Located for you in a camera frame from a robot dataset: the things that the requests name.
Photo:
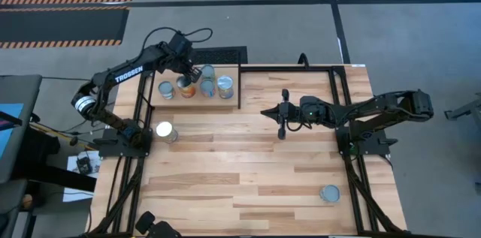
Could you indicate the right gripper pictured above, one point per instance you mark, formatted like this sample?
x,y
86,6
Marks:
x,y
291,112

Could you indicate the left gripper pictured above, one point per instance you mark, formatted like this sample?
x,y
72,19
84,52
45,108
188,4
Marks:
x,y
182,52

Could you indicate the green polka dot can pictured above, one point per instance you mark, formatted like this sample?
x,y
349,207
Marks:
x,y
207,71

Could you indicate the red orange label can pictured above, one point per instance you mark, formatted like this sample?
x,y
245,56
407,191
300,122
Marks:
x,y
186,91

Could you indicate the teal can colourful label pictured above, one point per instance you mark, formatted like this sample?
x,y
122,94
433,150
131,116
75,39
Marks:
x,y
207,88

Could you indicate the green beans can orange label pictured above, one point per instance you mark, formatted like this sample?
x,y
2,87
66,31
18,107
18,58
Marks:
x,y
166,131

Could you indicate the sliced carrots can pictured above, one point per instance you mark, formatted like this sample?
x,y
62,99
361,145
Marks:
x,y
330,193

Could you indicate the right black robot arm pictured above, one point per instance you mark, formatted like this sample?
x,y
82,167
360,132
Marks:
x,y
376,108

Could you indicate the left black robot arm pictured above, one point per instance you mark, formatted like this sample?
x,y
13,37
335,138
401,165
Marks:
x,y
127,73

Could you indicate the wooden shelf board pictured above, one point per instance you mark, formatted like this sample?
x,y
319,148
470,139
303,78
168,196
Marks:
x,y
195,102

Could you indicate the black perforated floor mat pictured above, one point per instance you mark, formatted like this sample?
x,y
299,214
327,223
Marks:
x,y
225,56

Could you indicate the white sticker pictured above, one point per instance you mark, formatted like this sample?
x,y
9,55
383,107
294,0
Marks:
x,y
358,65

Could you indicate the small black device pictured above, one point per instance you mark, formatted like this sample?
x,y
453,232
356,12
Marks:
x,y
83,164

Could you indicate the white paper sheet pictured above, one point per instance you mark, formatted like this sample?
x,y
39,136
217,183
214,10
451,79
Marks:
x,y
73,161

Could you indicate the black rounded object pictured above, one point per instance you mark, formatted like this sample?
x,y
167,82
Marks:
x,y
144,223

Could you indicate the black stand base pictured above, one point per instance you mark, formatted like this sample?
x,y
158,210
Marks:
x,y
49,170

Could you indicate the grey desk panel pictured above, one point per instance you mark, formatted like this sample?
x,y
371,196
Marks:
x,y
19,88

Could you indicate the grey stand leg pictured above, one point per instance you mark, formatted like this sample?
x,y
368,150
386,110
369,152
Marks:
x,y
464,110

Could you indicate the blue panel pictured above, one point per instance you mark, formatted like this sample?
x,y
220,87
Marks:
x,y
9,133

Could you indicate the thin black shelf rail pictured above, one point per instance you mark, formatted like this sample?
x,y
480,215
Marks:
x,y
239,95

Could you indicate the black metal table frame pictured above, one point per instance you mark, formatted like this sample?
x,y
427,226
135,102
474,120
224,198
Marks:
x,y
285,68

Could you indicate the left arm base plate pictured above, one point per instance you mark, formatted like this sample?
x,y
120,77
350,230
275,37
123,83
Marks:
x,y
112,151

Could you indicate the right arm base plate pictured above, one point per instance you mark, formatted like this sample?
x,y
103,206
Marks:
x,y
379,148

